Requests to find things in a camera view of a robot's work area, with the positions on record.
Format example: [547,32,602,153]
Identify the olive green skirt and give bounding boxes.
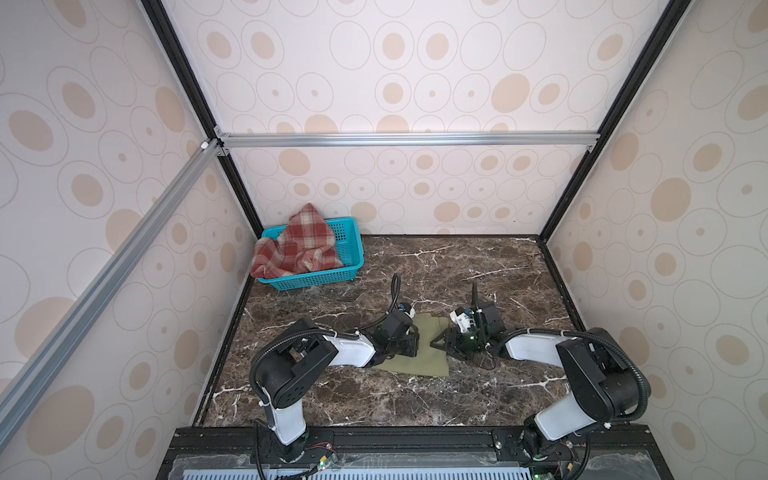
[375,313,450,377]

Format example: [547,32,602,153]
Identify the red plaid skirt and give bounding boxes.
[250,203,343,280]

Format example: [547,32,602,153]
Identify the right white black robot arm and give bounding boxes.
[430,303,652,443]

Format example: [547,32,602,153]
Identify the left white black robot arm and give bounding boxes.
[248,303,419,447]

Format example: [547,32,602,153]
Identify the teal plastic basket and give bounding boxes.
[258,217,364,291]

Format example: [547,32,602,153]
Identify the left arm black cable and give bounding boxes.
[248,272,402,409]

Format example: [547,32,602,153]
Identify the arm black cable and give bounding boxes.
[248,272,402,409]
[470,280,652,424]

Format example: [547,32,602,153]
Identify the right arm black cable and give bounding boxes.
[470,280,652,424]

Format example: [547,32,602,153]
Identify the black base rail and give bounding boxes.
[157,425,672,479]

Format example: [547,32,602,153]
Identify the horizontal aluminium frame bar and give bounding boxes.
[203,130,600,151]

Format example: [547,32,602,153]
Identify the right black corner post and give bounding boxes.
[538,0,693,246]

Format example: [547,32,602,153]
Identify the black corner post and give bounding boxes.
[140,0,264,238]
[538,0,693,246]

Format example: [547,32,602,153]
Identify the left diagonal aluminium frame bar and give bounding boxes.
[1,139,223,448]

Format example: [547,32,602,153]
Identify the left black corner post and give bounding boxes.
[140,0,264,238]

